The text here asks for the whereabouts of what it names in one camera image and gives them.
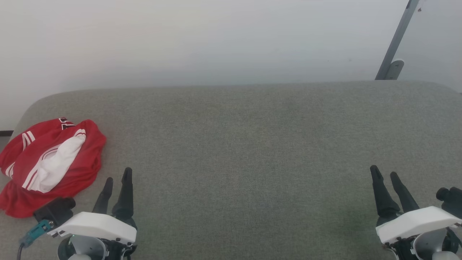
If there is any grey metal bar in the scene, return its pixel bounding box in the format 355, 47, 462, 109
375, 0, 421, 81

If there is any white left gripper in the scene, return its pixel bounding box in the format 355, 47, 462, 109
48, 167, 138, 247

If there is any red and white garment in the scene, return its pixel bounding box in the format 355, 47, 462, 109
0, 117, 107, 218

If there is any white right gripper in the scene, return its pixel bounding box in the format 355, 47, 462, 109
370, 165, 462, 244

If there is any teal cable connector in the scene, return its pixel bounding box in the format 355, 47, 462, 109
20, 219, 55, 248

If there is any grey metal mounting bracket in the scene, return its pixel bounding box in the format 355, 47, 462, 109
386, 60, 405, 81

